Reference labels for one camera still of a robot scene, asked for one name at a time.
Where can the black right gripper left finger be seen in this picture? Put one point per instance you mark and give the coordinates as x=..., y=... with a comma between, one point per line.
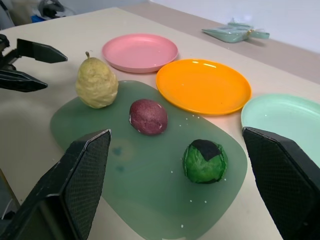
x=75, y=190

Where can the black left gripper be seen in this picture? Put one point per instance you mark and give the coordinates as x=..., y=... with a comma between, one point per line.
x=5, y=56

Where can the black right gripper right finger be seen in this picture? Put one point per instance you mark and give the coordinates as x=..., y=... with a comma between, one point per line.
x=282, y=175

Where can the mint green plate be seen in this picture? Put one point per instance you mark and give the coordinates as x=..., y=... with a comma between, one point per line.
x=282, y=115

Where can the green round vegetable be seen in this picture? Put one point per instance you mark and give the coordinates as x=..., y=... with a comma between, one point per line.
x=205, y=162

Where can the dark red passion fruit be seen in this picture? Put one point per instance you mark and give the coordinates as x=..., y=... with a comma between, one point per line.
x=148, y=117

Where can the pink plate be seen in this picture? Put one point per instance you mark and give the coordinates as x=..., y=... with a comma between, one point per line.
x=140, y=52

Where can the orange plate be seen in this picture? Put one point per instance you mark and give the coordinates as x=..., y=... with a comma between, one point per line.
x=203, y=86

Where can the blue background box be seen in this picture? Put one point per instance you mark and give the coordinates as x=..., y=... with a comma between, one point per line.
x=37, y=18

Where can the dark grey background object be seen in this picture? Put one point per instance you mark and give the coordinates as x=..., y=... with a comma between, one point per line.
x=51, y=8

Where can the yellow pear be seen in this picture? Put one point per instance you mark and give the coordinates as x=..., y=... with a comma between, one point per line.
x=97, y=81

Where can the translucent green mat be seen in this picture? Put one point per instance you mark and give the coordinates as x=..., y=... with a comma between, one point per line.
x=150, y=180

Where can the mint green packet with ribbon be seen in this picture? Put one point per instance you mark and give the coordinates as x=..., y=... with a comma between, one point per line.
x=232, y=33

